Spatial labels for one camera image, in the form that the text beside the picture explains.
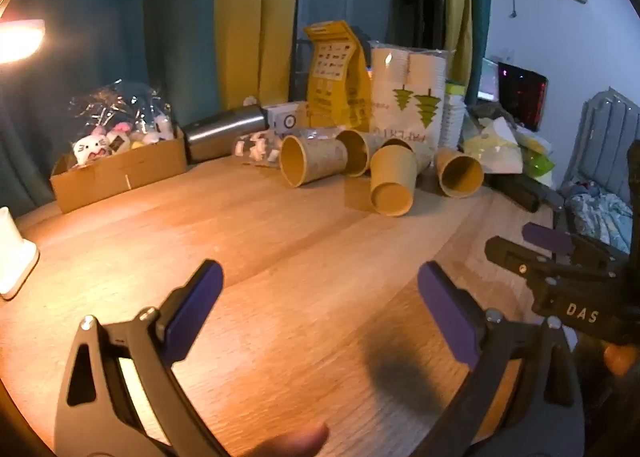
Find white lamp base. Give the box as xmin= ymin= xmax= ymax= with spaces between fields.
xmin=0 ymin=206 xmax=40 ymax=301

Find steel thermos bottle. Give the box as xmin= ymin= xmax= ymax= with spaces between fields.
xmin=181 ymin=104 xmax=271 ymax=164

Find teal curtain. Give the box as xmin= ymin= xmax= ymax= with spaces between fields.
xmin=0 ymin=0 xmax=223 ymax=220

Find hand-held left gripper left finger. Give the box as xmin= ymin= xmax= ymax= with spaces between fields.
xmin=54 ymin=259 xmax=232 ymax=457

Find glowing desk lamp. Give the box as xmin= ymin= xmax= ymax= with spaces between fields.
xmin=0 ymin=18 xmax=46 ymax=64

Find stack of white lids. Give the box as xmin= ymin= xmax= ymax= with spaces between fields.
xmin=441 ymin=80 xmax=469 ymax=149

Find pack of paper cups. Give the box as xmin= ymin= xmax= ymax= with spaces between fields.
xmin=369 ymin=43 xmax=450 ymax=150

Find black tool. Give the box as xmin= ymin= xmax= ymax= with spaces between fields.
xmin=486 ymin=171 xmax=565 ymax=214

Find bag of plush toys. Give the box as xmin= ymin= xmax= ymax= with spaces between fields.
xmin=68 ymin=80 xmax=177 ymax=169

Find clear wrapped small packets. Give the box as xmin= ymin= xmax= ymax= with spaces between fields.
xmin=234 ymin=129 xmax=284 ymax=164

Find cardboard box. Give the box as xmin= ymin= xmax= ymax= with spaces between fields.
xmin=49 ymin=126 xmax=189 ymax=215

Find small white box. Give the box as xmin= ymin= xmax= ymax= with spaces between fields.
xmin=264 ymin=100 xmax=309 ymax=134

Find brown paper cup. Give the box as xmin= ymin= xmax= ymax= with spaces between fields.
xmin=369 ymin=138 xmax=419 ymax=217
xmin=434 ymin=147 xmax=485 ymax=199
xmin=335 ymin=129 xmax=385 ymax=178
xmin=279 ymin=134 xmax=349 ymax=188

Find computer monitor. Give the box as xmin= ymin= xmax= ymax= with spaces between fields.
xmin=496 ymin=61 xmax=549 ymax=132

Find yellow paper bag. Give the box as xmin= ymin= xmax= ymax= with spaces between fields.
xmin=304 ymin=20 xmax=374 ymax=132

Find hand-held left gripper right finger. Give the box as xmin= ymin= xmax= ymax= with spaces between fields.
xmin=417 ymin=261 xmax=586 ymax=457

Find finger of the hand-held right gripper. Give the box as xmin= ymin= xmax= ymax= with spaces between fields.
xmin=484 ymin=236 xmax=558 ymax=289
xmin=522 ymin=223 xmax=627 ymax=264

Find yellow green plastic bag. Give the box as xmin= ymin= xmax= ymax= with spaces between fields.
xmin=517 ymin=134 xmax=557 ymax=178

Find grey padded headboard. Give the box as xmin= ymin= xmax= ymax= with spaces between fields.
xmin=561 ymin=86 xmax=640 ymax=205

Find person's left hand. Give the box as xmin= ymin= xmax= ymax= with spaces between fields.
xmin=244 ymin=423 xmax=331 ymax=457

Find yellow curtain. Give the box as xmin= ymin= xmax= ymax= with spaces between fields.
xmin=442 ymin=0 xmax=474 ymax=90
xmin=214 ymin=0 xmax=305 ymax=110

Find blue printed blanket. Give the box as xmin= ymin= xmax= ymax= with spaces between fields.
xmin=564 ymin=181 xmax=635 ymax=254

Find person's right hand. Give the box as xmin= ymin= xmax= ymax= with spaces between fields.
xmin=602 ymin=343 xmax=640 ymax=379

